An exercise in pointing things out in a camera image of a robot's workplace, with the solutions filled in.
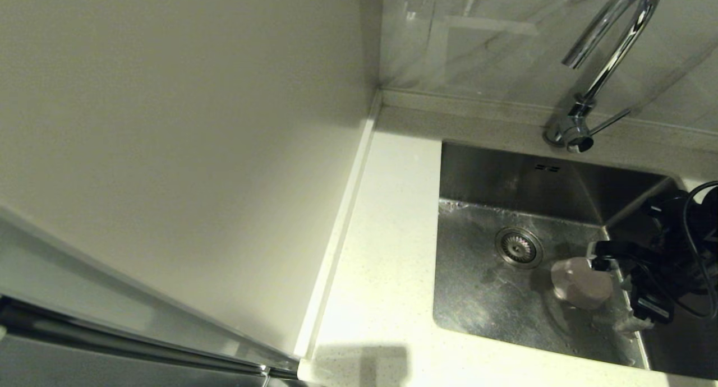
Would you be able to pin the pink bowl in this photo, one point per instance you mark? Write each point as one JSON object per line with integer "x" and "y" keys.
{"x": 583, "y": 286}

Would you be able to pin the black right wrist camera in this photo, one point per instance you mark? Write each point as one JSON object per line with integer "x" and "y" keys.
{"x": 667, "y": 204}

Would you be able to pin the stainless steel appliance door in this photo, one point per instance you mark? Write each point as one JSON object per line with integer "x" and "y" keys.
{"x": 84, "y": 373}

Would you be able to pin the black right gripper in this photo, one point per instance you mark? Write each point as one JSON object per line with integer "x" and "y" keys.
{"x": 679, "y": 258}

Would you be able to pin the metal sink drain strainer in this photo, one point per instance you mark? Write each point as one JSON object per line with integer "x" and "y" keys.
{"x": 519, "y": 248}

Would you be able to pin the white trim strip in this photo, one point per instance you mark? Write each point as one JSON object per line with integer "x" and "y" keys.
{"x": 343, "y": 219}

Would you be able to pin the stainless steel sink basin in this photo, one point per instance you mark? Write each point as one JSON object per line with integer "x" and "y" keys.
{"x": 493, "y": 314}

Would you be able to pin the white tall cabinet side panel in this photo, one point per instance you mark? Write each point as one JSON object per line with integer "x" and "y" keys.
{"x": 168, "y": 123}

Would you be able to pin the chrome gooseneck faucet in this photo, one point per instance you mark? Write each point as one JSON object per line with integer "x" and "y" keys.
{"x": 576, "y": 132}

